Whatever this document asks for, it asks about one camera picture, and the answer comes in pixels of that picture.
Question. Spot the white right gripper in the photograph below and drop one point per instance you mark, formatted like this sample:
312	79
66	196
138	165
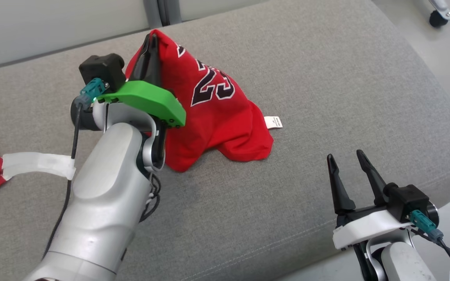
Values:
365	226

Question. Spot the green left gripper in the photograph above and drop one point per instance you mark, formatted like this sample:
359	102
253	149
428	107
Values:
150	99

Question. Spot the red number 23 jersey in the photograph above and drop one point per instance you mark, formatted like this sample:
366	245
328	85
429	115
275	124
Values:
217	125

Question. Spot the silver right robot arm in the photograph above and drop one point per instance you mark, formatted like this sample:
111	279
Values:
404	261

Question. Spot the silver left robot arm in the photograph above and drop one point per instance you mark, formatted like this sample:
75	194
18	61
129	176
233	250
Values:
104	203

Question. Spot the black caster wheel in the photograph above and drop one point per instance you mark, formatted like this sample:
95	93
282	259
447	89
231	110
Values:
439	17

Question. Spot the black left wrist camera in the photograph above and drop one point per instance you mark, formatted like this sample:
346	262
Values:
102	68

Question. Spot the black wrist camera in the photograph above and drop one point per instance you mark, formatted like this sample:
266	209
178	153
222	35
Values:
406	199
102	68

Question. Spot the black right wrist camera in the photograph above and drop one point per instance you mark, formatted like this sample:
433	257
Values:
406	199

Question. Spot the grey metal frame post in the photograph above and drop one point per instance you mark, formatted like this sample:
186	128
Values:
162	11

